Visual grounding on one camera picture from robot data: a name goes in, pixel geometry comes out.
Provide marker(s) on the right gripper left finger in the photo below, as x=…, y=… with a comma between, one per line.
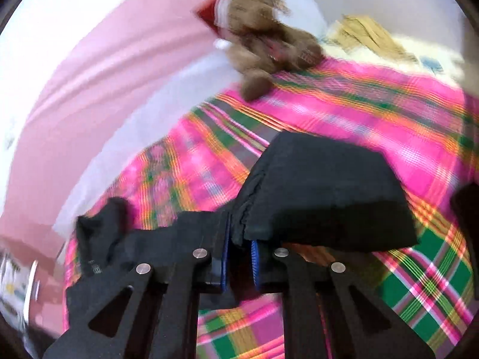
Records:
x=145, y=305

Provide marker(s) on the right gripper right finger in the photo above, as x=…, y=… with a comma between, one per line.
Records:
x=328, y=312

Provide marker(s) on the pink headboard cloth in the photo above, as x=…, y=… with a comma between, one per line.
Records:
x=85, y=86

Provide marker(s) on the brown teddy bear santa hat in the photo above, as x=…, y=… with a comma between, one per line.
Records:
x=259, y=45

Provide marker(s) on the yellow crumpled cloth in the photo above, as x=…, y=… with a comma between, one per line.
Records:
x=353, y=33

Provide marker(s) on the pineapple print cloth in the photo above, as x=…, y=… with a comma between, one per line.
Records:
x=16, y=290

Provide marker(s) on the black puffer jacket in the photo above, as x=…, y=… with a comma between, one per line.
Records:
x=304, y=189

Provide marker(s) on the pink plaid bed cover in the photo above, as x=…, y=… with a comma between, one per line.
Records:
x=426, y=130

